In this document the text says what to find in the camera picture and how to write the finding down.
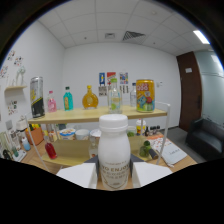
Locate pink bottle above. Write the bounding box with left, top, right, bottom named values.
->
left=46, top=90, right=58, bottom=113

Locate ceiling air vent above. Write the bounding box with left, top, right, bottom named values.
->
left=122, top=30, right=146, bottom=42

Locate small green glass jar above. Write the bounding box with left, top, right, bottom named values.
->
left=138, top=139, right=152, bottom=158

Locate brown door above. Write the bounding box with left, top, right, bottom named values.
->
left=175, top=50, right=203, bottom=133

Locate clear bottle red label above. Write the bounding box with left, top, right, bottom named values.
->
left=88, top=134, right=100, bottom=158

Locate blue wall poster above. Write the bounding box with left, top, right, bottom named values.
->
left=98, top=72, right=106, bottom=87

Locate wooden wall shelf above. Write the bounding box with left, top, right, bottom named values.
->
left=4, top=85, right=28, bottom=93

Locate red liquid bottle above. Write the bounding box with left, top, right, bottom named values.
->
left=44, top=134, right=58, bottom=160

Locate white milk bottle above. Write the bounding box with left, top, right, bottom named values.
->
left=97, top=113, right=132, bottom=191

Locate white notebook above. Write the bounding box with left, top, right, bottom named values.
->
left=146, top=134, right=189, bottom=167

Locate small blue white bottle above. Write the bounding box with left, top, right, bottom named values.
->
left=21, top=136, right=32, bottom=152

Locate ceiling light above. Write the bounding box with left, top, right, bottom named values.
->
left=192, top=29, right=211, bottom=45

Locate yellow cartoon can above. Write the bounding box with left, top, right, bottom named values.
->
left=135, top=78, right=156, bottom=113

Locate blue patterned bowl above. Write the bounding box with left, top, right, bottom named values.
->
left=59, top=127, right=77, bottom=141

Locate clear bottle green cap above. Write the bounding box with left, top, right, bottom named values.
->
left=107, top=77, right=123, bottom=114

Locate white-frame wooden shelf rack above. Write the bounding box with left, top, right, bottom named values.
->
left=24, top=101, right=172, bottom=168

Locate red wall poster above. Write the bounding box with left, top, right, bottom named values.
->
left=106, top=71, right=117, bottom=86

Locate black armchair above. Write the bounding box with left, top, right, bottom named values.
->
left=185, top=117, right=224, bottom=162

